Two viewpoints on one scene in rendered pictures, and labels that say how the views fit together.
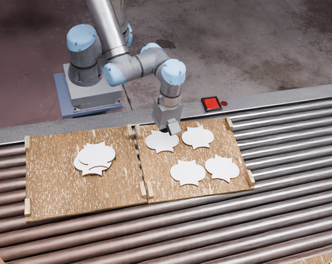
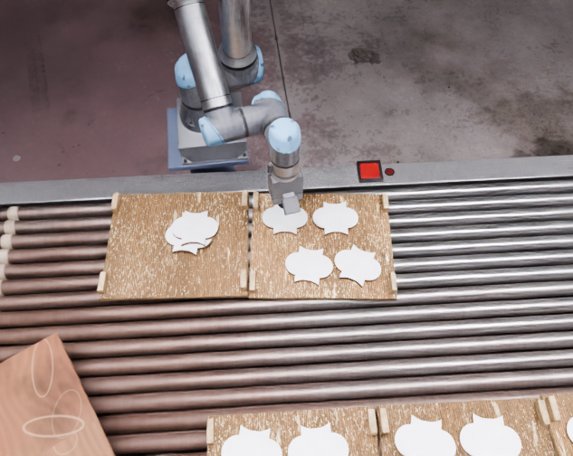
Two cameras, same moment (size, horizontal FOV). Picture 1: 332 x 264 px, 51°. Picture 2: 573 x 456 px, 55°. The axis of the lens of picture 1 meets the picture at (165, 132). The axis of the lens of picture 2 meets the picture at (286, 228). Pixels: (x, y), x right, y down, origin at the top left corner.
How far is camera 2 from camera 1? 0.40 m
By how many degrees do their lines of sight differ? 13
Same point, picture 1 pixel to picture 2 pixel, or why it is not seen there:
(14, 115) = (136, 149)
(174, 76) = (281, 142)
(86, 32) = not seen: hidden behind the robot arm
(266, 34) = (538, 46)
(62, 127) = (163, 185)
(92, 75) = not seen: hidden behind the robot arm
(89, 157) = (185, 230)
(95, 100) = (211, 151)
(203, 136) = (342, 218)
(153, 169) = (265, 255)
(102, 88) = not seen: hidden behind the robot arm
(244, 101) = (421, 171)
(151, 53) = (262, 107)
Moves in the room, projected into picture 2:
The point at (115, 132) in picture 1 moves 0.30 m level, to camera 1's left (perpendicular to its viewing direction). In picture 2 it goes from (227, 199) to (139, 172)
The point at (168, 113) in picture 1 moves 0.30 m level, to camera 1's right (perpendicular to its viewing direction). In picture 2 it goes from (282, 185) to (394, 219)
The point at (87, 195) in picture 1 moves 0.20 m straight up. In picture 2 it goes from (175, 278) to (161, 242)
